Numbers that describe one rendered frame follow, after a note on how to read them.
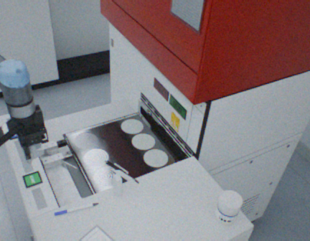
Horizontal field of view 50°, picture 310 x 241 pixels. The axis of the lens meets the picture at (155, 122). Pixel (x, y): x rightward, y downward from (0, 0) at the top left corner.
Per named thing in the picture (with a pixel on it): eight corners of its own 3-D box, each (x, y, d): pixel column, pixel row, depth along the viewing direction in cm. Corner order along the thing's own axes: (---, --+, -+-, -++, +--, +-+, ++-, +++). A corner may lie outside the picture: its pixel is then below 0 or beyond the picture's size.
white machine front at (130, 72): (114, 79, 191) (113, 11, 165) (194, 177, 139) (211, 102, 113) (109, 80, 190) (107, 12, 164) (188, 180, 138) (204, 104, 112)
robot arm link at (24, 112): (8, 110, 89) (2, 94, 94) (11, 123, 92) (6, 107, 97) (36, 103, 92) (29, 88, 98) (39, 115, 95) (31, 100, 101)
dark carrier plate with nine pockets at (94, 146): (138, 115, 156) (138, 114, 156) (177, 163, 134) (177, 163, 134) (67, 136, 142) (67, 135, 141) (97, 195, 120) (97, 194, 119)
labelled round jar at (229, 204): (226, 204, 112) (232, 186, 106) (240, 220, 108) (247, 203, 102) (209, 211, 109) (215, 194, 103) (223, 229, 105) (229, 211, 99)
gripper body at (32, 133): (49, 144, 104) (44, 114, 96) (21, 153, 100) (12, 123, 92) (42, 129, 108) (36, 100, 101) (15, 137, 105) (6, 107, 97)
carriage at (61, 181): (56, 148, 142) (55, 143, 140) (87, 214, 119) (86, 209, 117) (37, 154, 139) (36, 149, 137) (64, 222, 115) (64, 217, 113)
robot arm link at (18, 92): (15, 54, 91) (33, 66, 87) (23, 87, 98) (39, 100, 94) (-13, 63, 86) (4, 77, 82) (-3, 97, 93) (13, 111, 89)
